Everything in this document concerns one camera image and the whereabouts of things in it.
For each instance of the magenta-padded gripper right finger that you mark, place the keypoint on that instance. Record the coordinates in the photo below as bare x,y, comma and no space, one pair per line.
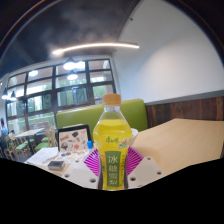
145,171

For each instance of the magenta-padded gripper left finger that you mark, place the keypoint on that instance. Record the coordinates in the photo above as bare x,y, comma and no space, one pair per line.
80,173

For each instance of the yellow drink bottle green label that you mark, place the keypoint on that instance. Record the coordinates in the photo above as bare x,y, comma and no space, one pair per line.
111,133

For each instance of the small black box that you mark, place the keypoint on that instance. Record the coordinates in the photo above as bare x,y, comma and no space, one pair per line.
56,165

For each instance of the small blue-capped bottle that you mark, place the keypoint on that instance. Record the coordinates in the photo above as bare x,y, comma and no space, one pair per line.
89,144

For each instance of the black-framed picture tablet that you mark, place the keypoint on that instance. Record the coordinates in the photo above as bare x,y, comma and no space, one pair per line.
73,138

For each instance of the printed white paper sheet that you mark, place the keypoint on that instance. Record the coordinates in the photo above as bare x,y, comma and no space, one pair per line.
43,155

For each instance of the green upholstered bench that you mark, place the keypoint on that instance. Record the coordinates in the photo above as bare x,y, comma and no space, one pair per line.
80,120

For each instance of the wooden chairs with green seats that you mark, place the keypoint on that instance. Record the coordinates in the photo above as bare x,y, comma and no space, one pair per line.
21,145

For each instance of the wooden dining table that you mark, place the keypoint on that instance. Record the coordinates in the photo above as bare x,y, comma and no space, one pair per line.
30,132

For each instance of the curved linear ceiling light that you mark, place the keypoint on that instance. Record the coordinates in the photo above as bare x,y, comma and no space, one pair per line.
96,45

